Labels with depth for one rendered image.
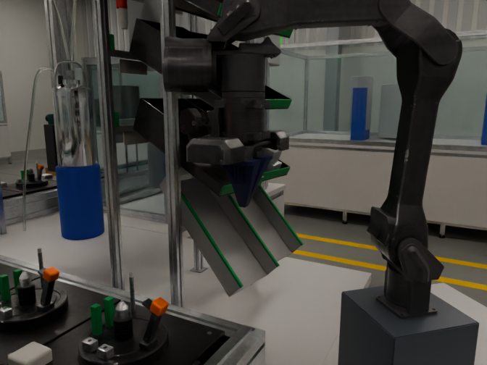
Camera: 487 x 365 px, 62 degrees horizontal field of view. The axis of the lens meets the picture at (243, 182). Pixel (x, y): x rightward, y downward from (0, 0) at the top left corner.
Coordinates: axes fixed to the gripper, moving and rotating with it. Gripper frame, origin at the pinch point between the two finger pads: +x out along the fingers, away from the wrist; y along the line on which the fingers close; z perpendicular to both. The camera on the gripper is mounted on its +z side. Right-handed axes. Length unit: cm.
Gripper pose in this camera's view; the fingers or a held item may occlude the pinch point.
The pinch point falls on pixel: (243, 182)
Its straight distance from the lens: 55.9
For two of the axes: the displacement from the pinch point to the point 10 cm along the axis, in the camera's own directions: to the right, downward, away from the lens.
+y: -4.7, 1.7, -8.6
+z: -8.8, -0.9, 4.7
